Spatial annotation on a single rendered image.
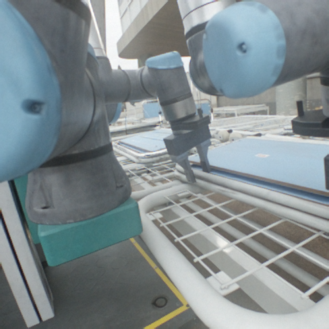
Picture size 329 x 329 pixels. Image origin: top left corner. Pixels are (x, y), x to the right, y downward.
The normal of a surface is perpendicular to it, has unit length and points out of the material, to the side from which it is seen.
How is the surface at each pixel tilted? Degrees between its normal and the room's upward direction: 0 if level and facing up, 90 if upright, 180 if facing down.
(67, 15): 106
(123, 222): 90
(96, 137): 90
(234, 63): 102
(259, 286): 90
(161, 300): 0
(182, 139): 90
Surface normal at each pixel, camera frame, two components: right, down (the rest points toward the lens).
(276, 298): -0.91, 0.22
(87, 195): 0.45, -0.19
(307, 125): -0.80, 0.44
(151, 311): -0.13, -0.96
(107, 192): 0.65, -0.26
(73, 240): 0.48, 0.15
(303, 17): 0.04, 0.02
